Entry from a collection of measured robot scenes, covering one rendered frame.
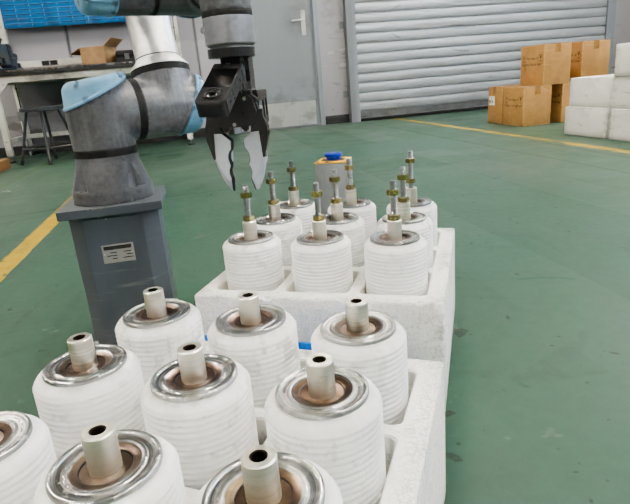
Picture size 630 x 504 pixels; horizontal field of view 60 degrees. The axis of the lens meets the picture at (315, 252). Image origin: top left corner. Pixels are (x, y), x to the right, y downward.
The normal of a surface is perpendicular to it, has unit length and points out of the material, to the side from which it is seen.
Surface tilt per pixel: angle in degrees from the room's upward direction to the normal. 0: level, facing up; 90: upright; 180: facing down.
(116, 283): 90
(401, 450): 0
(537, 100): 90
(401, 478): 0
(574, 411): 0
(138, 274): 90
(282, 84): 90
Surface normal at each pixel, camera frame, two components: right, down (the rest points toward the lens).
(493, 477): -0.08, -0.95
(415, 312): -0.27, 0.31
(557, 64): 0.25, 0.28
